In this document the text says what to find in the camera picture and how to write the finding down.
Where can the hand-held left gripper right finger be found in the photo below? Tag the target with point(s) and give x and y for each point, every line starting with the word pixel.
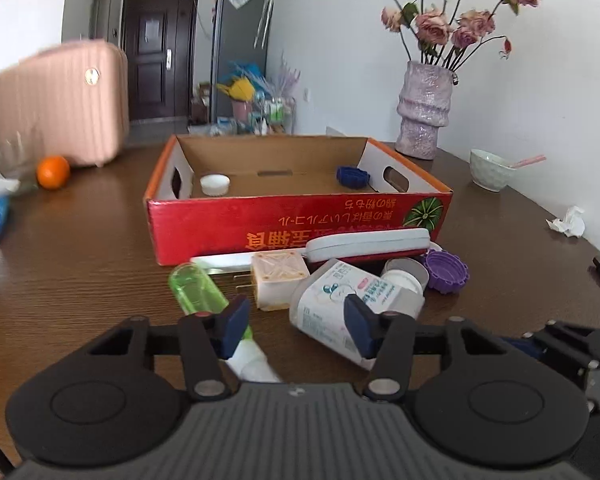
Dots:
pixel 357 322

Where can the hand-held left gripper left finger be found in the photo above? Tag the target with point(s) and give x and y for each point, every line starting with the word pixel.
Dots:
pixel 235 321

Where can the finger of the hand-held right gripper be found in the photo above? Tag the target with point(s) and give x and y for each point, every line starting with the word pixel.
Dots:
pixel 565 347

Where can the white labelled medicine bottle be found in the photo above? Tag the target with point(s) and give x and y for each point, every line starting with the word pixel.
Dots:
pixel 325 305

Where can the green transparent tube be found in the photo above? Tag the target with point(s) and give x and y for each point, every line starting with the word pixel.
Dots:
pixel 195 290

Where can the beige charger plug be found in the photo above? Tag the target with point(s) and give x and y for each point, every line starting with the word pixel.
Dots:
pixel 280 280

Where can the grey round lid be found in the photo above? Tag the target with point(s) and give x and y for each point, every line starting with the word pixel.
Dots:
pixel 405 265

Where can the white red lint brush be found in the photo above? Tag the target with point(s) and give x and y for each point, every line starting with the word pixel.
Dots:
pixel 365 242

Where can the purple bottle cap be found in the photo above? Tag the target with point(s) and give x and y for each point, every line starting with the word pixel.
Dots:
pixel 446 271

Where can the red cardboard box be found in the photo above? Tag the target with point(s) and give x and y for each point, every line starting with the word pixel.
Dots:
pixel 280 220

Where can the crumpled white tissue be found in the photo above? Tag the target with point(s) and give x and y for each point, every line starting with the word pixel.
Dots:
pixel 567 222

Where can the white bottle cap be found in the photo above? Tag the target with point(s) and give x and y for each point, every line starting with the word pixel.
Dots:
pixel 215 184

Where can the blue bottle cap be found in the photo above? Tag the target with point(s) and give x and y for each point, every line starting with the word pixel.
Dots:
pixel 352 177

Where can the pink spoon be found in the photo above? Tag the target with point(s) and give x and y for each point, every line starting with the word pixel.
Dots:
pixel 530 160

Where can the pale green bowl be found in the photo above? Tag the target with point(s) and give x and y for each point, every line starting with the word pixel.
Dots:
pixel 490 172

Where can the pink bucket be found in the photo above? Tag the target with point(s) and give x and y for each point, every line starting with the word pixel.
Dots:
pixel 241 110

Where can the brown cardboard carton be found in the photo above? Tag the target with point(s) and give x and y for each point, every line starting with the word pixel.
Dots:
pixel 201 105

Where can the pink textured vase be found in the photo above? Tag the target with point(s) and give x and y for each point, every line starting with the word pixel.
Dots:
pixel 422 110

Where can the yellow plastic item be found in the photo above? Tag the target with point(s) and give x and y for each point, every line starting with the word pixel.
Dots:
pixel 240 90

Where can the orange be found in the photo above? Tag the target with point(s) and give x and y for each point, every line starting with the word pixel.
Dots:
pixel 53 172

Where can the purple dried grass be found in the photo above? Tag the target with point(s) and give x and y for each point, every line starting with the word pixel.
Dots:
pixel 287 77

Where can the blue plastic item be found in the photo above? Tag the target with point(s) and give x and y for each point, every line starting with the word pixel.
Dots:
pixel 247 70

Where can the dark brown door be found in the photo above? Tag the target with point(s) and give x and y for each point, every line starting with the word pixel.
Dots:
pixel 152 75

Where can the pink ribbed suitcase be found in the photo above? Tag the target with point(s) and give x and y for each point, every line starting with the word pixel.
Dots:
pixel 60 105

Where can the grey refrigerator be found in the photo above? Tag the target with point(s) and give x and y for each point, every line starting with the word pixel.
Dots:
pixel 235 35

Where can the dried pink roses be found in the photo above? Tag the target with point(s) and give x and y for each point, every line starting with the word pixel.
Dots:
pixel 432 27

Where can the white folded umbrella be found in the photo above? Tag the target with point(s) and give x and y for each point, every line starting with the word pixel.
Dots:
pixel 265 15

